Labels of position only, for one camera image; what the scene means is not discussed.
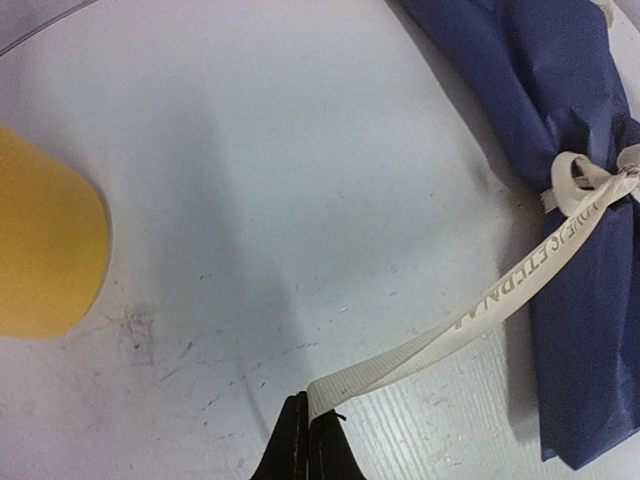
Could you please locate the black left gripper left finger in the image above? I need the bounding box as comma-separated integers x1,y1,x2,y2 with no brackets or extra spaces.
251,392,309,480

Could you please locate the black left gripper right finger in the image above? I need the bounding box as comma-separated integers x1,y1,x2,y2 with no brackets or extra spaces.
308,410,366,480

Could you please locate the cream printed ribbon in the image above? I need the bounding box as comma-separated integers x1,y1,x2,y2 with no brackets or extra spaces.
307,145,639,420

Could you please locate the blue wrapping paper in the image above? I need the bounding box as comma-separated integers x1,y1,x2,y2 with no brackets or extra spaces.
403,1,639,469

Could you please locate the yellow vase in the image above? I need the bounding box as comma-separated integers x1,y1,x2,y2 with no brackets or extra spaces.
1,128,110,339

